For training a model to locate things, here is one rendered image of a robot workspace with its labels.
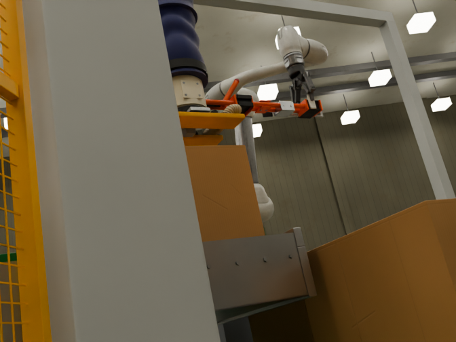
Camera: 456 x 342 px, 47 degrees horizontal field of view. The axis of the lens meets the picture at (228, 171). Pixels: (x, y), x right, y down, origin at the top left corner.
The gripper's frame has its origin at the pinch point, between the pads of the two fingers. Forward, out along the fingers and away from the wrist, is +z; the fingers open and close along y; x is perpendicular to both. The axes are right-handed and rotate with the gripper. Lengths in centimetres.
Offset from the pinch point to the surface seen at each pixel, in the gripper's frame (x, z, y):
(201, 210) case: -71, 50, 23
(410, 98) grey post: 259, -101, -157
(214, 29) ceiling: 383, -564, -693
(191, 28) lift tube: -55, -28, 11
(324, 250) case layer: -40, 70, 39
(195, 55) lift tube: -55, -15, 11
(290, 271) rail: -53, 75, 37
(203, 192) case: -69, 44, 23
